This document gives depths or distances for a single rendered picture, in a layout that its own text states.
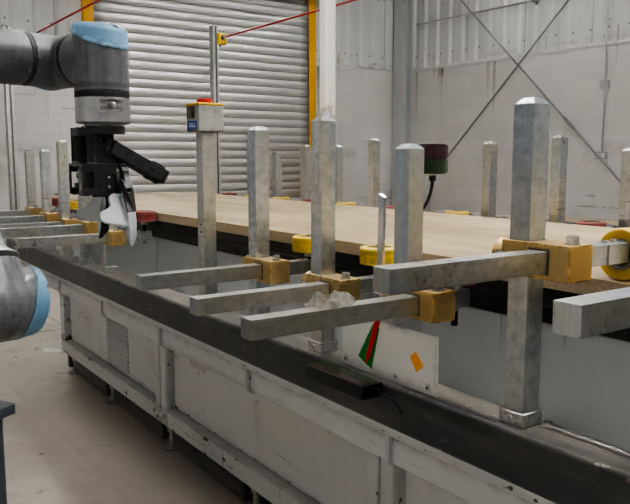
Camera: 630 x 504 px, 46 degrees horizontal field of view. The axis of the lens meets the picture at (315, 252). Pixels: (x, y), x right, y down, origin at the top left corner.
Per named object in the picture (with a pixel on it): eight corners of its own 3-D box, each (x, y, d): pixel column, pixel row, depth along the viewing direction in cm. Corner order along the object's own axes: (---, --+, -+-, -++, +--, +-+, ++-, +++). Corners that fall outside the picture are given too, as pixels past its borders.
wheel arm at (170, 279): (142, 295, 146) (141, 274, 145) (135, 293, 148) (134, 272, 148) (321, 275, 170) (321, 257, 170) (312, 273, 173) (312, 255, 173)
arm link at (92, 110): (118, 101, 130) (139, 97, 122) (119, 129, 131) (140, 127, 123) (67, 99, 125) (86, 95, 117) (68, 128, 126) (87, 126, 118)
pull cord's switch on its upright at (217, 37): (220, 227, 412) (217, 24, 398) (208, 225, 424) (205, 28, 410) (233, 226, 416) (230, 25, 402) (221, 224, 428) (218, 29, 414)
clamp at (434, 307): (433, 324, 118) (433, 293, 117) (379, 310, 129) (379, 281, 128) (458, 320, 121) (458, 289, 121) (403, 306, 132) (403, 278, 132)
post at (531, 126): (521, 436, 106) (534, 96, 100) (502, 429, 109) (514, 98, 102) (537, 431, 108) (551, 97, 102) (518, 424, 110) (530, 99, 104)
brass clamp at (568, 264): (566, 285, 96) (567, 246, 95) (487, 272, 107) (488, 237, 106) (594, 280, 100) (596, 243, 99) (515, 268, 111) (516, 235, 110)
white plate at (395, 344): (435, 398, 119) (436, 337, 117) (338, 362, 140) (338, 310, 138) (437, 397, 119) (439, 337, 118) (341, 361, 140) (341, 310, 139)
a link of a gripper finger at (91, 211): (69, 228, 133) (77, 188, 127) (102, 227, 136) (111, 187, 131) (74, 240, 131) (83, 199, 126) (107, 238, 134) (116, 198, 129)
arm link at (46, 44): (3, 33, 128) (44, 25, 120) (62, 41, 137) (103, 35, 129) (6, 88, 129) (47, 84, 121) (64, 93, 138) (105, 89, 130)
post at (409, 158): (404, 424, 127) (409, 143, 121) (391, 418, 130) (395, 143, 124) (419, 420, 129) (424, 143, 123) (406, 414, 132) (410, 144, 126)
